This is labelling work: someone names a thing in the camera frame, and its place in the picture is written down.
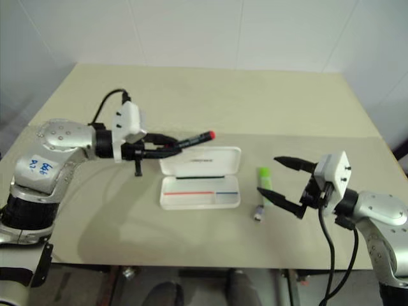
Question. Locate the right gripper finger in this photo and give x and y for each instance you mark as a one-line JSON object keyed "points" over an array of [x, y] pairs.
{"points": [[288, 202], [296, 163]]}

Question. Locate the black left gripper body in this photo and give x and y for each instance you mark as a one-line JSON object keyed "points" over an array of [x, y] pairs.
{"points": [[130, 152]]}

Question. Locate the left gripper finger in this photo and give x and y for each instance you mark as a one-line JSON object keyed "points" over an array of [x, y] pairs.
{"points": [[161, 139], [161, 153]]}

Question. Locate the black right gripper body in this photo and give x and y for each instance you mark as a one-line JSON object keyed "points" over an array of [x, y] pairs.
{"points": [[314, 194]]}

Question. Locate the black marker with red cap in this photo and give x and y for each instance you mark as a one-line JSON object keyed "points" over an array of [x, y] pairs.
{"points": [[196, 138]]}

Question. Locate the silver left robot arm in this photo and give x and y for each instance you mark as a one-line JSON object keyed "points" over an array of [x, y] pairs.
{"points": [[57, 137]]}

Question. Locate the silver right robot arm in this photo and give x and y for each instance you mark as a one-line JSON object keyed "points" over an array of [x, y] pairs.
{"points": [[379, 220]]}

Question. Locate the green marker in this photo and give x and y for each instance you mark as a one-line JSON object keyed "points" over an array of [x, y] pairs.
{"points": [[265, 183]]}

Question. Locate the white plastic pencil case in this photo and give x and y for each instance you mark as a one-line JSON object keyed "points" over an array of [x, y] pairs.
{"points": [[199, 178]]}

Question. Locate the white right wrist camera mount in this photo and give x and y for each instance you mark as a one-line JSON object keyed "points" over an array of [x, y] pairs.
{"points": [[336, 172]]}

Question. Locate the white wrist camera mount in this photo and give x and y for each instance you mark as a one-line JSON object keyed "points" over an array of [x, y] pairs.
{"points": [[336, 172], [130, 119]]}

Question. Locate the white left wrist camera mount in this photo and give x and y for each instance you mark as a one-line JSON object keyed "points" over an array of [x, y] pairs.
{"points": [[130, 119]]}

